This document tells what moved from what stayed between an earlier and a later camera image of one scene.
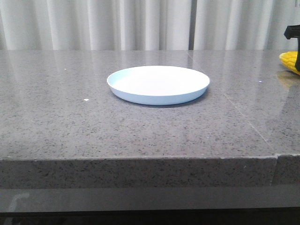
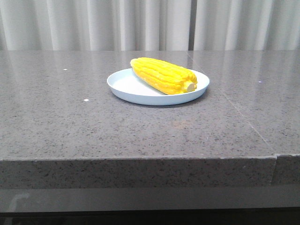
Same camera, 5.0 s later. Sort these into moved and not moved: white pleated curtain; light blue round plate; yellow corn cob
Moved: yellow corn cob
Not moved: white pleated curtain; light blue round plate
